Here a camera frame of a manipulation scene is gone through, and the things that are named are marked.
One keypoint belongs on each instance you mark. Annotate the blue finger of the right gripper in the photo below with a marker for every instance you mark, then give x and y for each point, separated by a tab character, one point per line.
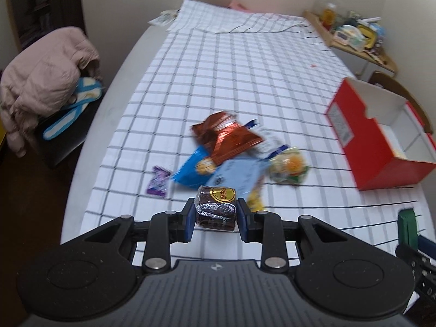
425	245

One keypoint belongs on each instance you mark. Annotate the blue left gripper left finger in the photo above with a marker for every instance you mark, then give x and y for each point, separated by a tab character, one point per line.
187	221

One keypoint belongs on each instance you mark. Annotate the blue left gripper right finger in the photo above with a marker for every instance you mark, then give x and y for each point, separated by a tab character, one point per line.
244	219

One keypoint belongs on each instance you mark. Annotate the dark green snack bar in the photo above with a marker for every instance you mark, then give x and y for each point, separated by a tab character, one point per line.
407	228

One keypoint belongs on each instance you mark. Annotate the dark brown cake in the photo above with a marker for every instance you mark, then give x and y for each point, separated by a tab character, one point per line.
216	208

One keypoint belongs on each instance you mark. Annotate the purple candy wrapper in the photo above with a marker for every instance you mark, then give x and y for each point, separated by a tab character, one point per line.
158	185

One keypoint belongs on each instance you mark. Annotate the green yellow rice cracker packet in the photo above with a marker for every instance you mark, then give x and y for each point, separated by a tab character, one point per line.
289	167

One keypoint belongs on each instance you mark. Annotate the yellow snack packet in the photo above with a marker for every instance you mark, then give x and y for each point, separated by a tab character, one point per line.
254	201

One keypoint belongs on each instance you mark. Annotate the light blue snack packet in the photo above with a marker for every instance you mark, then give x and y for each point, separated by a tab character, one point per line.
245	175

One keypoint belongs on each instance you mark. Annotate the blue cookie snack packet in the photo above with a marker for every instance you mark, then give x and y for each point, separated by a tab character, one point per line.
196	171

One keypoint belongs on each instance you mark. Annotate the white blue snack packet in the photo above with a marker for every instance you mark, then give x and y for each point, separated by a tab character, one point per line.
270	145

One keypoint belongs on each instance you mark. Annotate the copper brown snack bag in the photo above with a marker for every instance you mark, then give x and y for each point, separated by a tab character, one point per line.
224	137

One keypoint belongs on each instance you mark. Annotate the white black checkered tablecloth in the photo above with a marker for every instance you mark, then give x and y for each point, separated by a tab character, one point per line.
274	69

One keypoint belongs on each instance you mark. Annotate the red white cardboard box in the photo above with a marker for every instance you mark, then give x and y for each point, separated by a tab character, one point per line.
381	135

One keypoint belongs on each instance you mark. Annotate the brown wooden chair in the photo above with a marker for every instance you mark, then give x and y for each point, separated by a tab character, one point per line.
387	82

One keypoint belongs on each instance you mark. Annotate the wooden shelf tray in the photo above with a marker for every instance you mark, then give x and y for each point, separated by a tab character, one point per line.
381	60

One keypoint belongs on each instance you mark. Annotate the grey white cabinet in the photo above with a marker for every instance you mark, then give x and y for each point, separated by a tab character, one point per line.
362	69

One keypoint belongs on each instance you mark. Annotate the pink puffy jacket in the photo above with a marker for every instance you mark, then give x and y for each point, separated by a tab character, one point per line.
41	79

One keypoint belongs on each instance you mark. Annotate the papers at table edge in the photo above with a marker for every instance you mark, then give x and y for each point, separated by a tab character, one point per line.
165	18

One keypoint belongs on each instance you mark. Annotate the white digital timer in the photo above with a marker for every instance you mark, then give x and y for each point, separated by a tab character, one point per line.
342	37

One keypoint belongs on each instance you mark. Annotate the tissue pack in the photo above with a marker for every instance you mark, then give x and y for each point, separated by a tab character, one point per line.
357	41

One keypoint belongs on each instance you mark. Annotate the orange liquid bottle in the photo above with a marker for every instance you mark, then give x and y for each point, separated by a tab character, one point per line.
327	17

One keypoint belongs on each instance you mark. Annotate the yellow black radio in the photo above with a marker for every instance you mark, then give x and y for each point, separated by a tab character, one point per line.
370	36

